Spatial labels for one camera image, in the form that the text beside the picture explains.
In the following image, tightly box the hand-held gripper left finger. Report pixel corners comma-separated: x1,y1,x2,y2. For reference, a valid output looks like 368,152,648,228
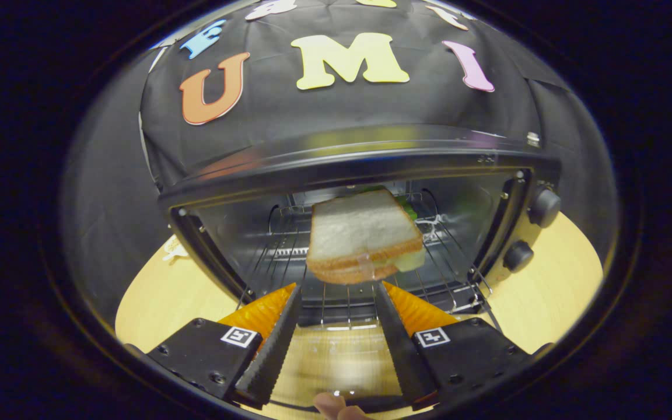
148,283,303,410

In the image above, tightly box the black toaster oven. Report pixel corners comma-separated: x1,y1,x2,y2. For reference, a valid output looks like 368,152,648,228
158,124,563,414

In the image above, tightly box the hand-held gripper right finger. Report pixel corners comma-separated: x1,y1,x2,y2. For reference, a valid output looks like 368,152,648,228
374,280,554,409

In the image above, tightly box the white bread sandwich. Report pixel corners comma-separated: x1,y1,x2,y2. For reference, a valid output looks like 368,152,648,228
306,185,425,285

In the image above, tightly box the small white packet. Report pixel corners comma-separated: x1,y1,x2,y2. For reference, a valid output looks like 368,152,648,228
163,238,190,261

